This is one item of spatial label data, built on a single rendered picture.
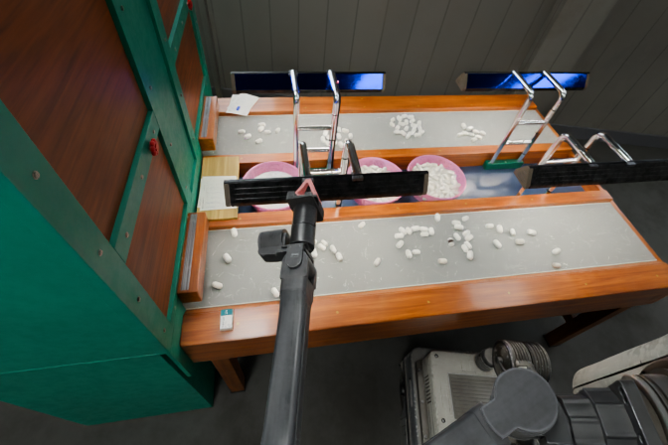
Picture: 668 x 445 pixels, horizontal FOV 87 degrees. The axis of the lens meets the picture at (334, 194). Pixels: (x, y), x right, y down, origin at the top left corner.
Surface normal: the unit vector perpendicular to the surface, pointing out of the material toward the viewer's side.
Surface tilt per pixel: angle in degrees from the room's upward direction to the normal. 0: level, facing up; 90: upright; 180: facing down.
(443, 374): 1
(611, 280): 0
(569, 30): 90
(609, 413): 23
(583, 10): 90
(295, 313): 17
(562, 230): 0
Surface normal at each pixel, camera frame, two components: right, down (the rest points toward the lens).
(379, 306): 0.09, -0.63
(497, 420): -0.25, -0.62
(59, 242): 0.14, 0.77
